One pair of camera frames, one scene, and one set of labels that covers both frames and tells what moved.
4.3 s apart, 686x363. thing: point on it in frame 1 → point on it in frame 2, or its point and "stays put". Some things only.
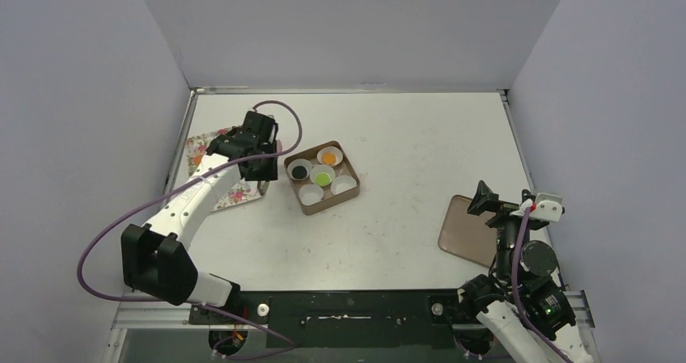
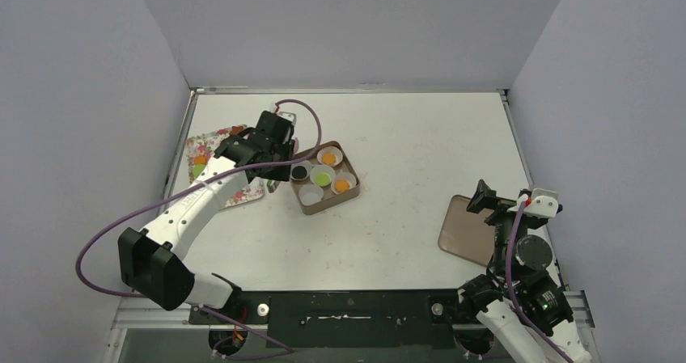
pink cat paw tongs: [262, 187] → [273, 184]
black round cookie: [299, 172] stays put
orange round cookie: [328, 158] stays put
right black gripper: [503, 208] stays put
